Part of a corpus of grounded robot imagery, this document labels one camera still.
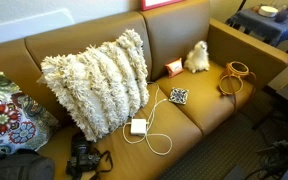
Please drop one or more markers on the white power adapter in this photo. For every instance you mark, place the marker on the white power adapter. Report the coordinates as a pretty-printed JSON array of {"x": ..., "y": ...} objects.
[{"x": 138, "y": 126}]

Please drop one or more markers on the orange tissue pouch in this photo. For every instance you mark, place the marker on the orange tissue pouch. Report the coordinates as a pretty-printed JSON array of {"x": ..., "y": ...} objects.
[{"x": 174, "y": 67}]

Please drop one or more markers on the shaggy cream pillow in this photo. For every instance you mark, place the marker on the shaggy cream pillow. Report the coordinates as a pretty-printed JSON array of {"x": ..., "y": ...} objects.
[{"x": 97, "y": 83}]

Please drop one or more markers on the brown leather sofa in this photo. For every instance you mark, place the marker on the brown leather sofa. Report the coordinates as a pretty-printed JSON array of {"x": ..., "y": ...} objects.
[{"x": 190, "y": 130}]

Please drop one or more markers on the white fluffy toy animal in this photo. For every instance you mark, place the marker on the white fluffy toy animal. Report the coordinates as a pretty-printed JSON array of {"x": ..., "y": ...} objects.
[{"x": 197, "y": 58}]

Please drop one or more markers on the red framed picture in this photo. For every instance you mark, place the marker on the red framed picture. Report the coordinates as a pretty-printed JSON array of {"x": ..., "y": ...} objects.
[{"x": 157, "y": 3}]

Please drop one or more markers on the blue cloth covered table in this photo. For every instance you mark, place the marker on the blue cloth covered table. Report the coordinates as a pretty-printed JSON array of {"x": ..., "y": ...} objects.
[{"x": 267, "y": 26}]

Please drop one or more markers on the floral patterned pillow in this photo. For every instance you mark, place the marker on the floral patterned pillow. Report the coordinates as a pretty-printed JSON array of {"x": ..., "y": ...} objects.
[{"x": 4, "y": 116}]

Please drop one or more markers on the white bowl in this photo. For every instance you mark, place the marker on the white bowl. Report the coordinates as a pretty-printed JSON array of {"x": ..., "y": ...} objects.
[{"x": 268, "y": 11}]

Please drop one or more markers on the dark kettle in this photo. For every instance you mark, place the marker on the dark kettle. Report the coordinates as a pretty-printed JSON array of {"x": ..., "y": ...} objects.
[{"x": 281, "y": 15}]

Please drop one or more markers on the black camera bag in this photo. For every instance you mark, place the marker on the black camera bag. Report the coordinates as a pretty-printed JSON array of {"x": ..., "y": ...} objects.
[{"x": 17, "y": 166}]

